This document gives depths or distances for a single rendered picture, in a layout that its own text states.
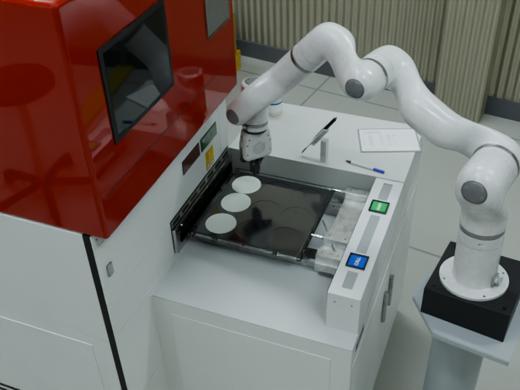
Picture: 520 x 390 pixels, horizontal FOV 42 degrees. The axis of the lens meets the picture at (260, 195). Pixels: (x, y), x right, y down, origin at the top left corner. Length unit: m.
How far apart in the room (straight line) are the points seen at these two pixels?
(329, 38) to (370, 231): 0.60
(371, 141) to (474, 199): 0.79
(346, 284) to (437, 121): 0.51
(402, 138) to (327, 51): 0.73
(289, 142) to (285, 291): 0.60
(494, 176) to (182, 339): 1.07
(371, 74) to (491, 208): 0.44
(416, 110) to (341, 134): 0.74
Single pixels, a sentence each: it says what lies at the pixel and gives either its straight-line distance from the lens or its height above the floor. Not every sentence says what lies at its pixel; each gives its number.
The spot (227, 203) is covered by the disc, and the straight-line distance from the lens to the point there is 2.28.
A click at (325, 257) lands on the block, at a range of 2.06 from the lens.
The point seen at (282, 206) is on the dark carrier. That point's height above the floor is 0.90.
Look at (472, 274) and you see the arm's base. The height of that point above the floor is 0.99.
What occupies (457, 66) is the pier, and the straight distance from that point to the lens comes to 4.36.
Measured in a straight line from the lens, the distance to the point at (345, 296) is 1.88.
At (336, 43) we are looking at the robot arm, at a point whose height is 1.53.
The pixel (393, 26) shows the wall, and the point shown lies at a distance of 4.57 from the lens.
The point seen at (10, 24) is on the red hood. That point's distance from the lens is 1.49.
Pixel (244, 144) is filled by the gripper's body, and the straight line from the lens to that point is 2.17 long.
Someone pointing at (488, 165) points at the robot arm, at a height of 1.34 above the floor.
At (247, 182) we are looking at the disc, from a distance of 2.36.
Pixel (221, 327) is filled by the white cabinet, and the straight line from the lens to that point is 2.07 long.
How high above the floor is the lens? 2.32
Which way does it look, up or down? 38 degrees down
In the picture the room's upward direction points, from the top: 2 degrees counter-clockwise
